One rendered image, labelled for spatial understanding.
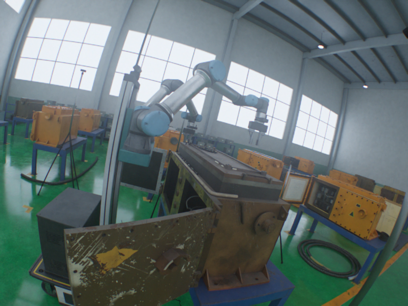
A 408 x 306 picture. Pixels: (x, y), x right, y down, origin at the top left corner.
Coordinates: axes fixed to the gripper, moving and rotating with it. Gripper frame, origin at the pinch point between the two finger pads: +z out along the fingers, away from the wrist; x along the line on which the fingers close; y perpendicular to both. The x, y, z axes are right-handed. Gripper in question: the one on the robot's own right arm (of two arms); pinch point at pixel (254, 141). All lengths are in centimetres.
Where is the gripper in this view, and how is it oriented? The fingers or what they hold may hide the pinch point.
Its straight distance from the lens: 141.0
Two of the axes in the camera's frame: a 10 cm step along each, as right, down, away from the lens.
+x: -9.5, -2.1, -2.3
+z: -2.4, 9.6, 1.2
